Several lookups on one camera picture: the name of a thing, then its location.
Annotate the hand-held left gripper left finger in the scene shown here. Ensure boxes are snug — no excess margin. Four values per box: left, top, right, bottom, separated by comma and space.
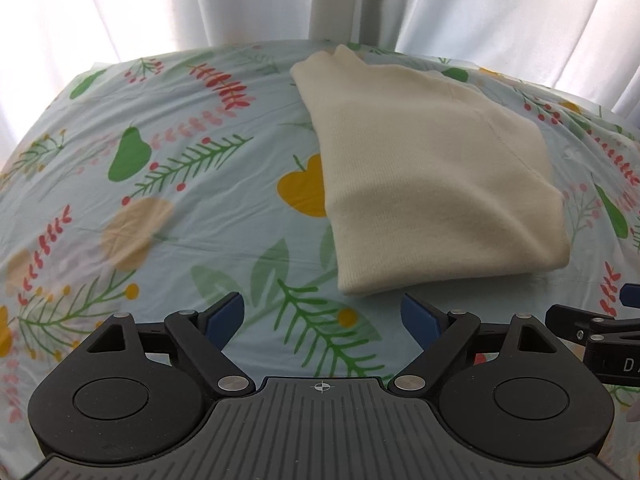
75, 292, 257, 397

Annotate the floral printed light-blue tablecloth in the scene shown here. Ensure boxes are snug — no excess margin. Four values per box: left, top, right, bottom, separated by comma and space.
0, 40, 640, 467

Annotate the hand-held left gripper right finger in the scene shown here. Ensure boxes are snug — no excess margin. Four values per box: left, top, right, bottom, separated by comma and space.
388, 294, 571, 397

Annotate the cream knit garment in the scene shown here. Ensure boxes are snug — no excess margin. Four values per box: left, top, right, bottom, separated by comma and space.
290, 44, 572, 297

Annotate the white curtain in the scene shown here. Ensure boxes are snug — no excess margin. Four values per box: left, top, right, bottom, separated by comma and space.
0, 0, 321, 111
390, 0, 640, 126

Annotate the white pillar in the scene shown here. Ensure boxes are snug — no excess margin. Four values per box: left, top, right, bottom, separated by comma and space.
306, 0, 405, 54

